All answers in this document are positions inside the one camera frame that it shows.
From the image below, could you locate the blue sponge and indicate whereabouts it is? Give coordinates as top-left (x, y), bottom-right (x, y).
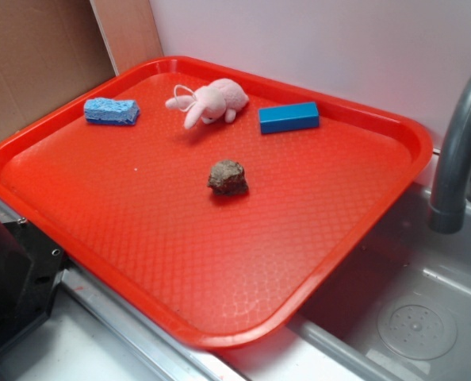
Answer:
top-left (83, 98), bottom-right (140, 125)

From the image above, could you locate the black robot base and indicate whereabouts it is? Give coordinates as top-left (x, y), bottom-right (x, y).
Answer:
top-left (0, 221), bottom-right (64, 353)

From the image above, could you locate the brown rock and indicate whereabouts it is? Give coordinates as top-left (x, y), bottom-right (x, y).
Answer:
top-left (207, 160), bottom-right (249, 196)

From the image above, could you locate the red plastic tray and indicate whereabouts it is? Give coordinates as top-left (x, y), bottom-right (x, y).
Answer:
top-left (0, 57), bottom-right (433, 349)

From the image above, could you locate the pink plush bunny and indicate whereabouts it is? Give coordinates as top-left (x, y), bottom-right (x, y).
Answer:
top-left (165, 79), bottom-right (249, 129)

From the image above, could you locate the blue rectangular block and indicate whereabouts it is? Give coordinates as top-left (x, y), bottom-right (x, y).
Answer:
top-left (258, 102), bottom-right (320, 134)

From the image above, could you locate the grey sink basin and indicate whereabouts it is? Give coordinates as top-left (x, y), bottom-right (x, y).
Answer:
top-left (219, 182), bottom-right (471, 381)

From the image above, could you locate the grey faucet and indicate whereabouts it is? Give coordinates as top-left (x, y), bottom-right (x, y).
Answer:
top-left (428, 77), bottom-right (471, 234)

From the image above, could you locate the cardboard panel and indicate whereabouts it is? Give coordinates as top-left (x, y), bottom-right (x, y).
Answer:
top-left (0, 1), bottom-right (114, 141)

